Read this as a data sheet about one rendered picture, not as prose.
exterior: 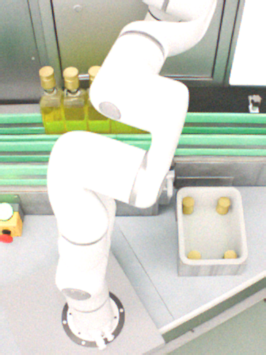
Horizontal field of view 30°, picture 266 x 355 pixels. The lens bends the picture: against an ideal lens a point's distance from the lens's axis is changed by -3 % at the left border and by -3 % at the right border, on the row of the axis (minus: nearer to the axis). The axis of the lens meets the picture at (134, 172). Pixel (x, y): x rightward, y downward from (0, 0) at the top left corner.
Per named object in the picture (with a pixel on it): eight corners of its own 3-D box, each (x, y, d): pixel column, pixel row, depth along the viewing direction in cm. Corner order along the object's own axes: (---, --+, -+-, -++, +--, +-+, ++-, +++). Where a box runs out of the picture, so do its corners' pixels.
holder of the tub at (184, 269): (231, 187, 146) (236, 173, 139) (241, 275, 131) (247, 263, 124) (173, 187, 146) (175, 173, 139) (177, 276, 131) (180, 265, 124)
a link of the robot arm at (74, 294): (59, 313, 104) (47, 283, 92) (71, 259, 112) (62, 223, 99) (104, 319, 103) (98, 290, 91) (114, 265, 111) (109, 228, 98)
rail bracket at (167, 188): (171, 155, 135) (174, 126, 125) (173, 210, 126) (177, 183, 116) (160, 154, 135) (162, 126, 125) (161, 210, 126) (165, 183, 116)
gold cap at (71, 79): (62, 86, 118) (59, 73, 114) (71, 77, 120) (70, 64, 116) (74, 92, 117) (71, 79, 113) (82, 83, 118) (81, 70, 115)
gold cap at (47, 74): (39, 82, 119) (36, 69, 115) (52, 76, 120) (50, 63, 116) (44, 91, 117) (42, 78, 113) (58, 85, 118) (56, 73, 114)
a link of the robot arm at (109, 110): (111, 93, 90) (190, 120, 88) (62, 189, 80) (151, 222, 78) (115, 27, 76) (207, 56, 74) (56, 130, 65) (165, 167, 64)
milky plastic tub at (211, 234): (234, 202, 142) (240, 186, 135) (242, 275, 130) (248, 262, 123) (174, 203, 142) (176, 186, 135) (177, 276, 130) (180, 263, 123)
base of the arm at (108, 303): (132, 338, 116) (131, 316, 104) (84, 360, 113) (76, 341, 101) (106, 285, 125) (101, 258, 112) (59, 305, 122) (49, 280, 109)
